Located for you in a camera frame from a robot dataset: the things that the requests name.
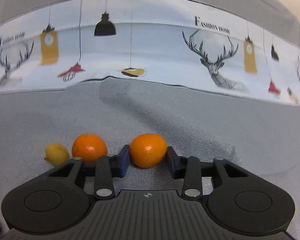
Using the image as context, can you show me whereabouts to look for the orange kumquat left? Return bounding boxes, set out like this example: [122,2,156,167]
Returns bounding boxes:
[71,134,108,162]

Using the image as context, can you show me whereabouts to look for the orange kumquat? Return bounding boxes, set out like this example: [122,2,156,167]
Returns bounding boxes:
[129,133,167,168]
[71,134,108,162]

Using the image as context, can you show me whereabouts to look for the small yellow-green fruit near kumquats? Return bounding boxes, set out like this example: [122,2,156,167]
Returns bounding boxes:
[44,143,69,166]

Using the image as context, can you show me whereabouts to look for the grey bed sheet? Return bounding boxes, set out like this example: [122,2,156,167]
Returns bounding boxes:
[0,78,300,239]

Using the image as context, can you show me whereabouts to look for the printed white quilt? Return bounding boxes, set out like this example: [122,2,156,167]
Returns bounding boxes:
[0,0,300,106]

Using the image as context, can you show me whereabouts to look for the orange kumquat right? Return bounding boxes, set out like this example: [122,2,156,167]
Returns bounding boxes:
[129,133,167,168]

